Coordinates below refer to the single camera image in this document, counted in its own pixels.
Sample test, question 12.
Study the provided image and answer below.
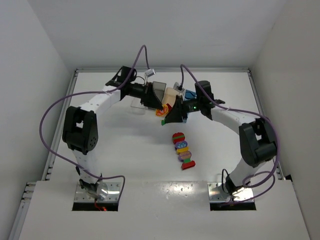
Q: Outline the yellow curved lego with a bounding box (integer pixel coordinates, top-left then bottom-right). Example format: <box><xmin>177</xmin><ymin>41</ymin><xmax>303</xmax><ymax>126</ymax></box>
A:
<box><xmin>176</xmin><ymin>146</ymin><xmax>189</xmax><ymax>154</ymax></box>

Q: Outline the purple flower print lego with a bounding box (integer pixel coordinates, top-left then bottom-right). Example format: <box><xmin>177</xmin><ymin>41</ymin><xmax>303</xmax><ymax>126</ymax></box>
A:
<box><xmin>175</xmin><ymin>140</ymin><xmax>188</xmax><ymax>150</ymax></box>

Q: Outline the smoky grey plastic container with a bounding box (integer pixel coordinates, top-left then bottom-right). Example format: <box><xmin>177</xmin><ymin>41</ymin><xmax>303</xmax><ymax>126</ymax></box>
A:
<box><xmin>153</xmin><ymin>81</ymin><xmax>167</xmax><ymax>102</ymax></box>

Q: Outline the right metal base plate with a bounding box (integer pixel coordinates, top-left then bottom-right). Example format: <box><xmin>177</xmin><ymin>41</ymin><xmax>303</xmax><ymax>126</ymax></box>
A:
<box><xmin>207</xmin><ymin>181</ymin><xmax>255</xmax><ymax>203</ymax></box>

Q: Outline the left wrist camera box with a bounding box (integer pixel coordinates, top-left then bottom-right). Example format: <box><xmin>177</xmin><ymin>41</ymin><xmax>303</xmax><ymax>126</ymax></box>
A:
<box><xmin>144</xmin><ymin>68</ymin><xmax>156</xmax><ymax>78</ymax></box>

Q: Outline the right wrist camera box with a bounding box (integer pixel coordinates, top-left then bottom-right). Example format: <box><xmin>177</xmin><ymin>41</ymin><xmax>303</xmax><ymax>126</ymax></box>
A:
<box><xmin>173</xmin><ymin>82</ymin><xmax>185</xmax><ymax>94</ymax></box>

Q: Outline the yellow orange bird lego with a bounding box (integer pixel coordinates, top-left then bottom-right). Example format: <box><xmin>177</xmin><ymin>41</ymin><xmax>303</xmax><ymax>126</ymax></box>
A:
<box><xmin>155</xmin><ymin>104</ymin><xmax>169</xmax><ymax>117</ymax></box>

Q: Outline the clear plastic container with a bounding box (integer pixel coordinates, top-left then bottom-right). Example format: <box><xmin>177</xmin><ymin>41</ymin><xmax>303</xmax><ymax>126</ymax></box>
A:
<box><xmin>130</xmin><ymin>98</ymin><xmax>146</xmax><ymax>115</ymax></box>

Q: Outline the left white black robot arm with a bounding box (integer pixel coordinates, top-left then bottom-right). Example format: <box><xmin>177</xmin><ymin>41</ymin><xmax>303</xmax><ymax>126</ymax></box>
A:
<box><xmin>62</xmin><ymin>66</ymin><xmax>166</xmax><ymax>199</ymax></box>

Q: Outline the red round striped lego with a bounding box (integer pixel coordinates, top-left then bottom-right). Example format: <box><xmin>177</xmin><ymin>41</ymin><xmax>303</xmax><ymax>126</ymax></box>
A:
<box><xmin>172</xmin><ymin>132</ymin><xmax>185</xmax><ymax>145</ymax></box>

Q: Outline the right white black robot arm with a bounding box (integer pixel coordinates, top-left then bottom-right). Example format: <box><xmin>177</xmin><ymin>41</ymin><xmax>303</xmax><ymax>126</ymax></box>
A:
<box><xmin>161</xmin><ymin>80</ymin><xmax>278</xmax><ymax>195</ymax></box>

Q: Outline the metal base plate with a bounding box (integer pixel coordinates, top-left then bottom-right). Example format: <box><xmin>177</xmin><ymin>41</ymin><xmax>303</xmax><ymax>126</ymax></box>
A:
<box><xmin>74</xmin><ymin>182</ymin><xmax>121</xmax><ymax>203</ymax></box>
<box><xmin>207</xmin><ymin>181</ymin><xmax>255</xmax><ymax>203</ymax></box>

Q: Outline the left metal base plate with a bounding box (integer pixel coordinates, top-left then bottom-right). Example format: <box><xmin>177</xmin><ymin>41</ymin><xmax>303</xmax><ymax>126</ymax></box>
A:
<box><xmin>74</xmin><ymin>182</ymin><xmax>121</xmax><ymax>203</ymax></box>

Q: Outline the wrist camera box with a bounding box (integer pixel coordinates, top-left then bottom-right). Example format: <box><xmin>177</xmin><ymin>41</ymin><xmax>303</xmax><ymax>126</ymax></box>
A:
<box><xmin>173</xmin><ymin>82</ymin><xmax>185</xmax><ymax>94</ymax></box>
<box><xmin>144</xmin><ymin>68</ymin><xmax>156</xmax><ymax>78</ymax></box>

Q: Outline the blue plastic container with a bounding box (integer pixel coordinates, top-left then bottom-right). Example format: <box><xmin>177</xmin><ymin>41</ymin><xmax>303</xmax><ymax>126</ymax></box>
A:
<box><xmin>184</xmin><ymin>90</ymin><xmax>197</xmax><ymax>100</ymax></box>

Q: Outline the red sloped lego brick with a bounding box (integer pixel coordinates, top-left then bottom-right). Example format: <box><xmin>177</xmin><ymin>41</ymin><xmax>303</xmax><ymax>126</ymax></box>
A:
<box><xmin>166</xmin><ymin>103</ymin><xmax>172</xmax><ymax>112</ymax></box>

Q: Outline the purple striped oval lego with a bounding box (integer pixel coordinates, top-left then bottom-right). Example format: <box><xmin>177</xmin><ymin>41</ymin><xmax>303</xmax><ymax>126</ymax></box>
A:
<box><xmin>178</xmin><ymin>151</ymin><xmax>192</xmax><ymax>162</ymax></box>

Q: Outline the orange translucent plastic container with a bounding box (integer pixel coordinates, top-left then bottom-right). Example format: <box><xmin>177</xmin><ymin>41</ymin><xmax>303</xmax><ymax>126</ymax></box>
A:
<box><xmin>162</xmin><ymin>87</ymin><xmax>181</xmax><ymax>107</ymax></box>

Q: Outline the red base lego brick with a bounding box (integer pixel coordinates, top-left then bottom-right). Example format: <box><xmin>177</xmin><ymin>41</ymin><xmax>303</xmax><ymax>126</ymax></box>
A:
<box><xmin>181</xmin><ymin>160</ymin><xmax>196</xmax><ymax>170</ymax></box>

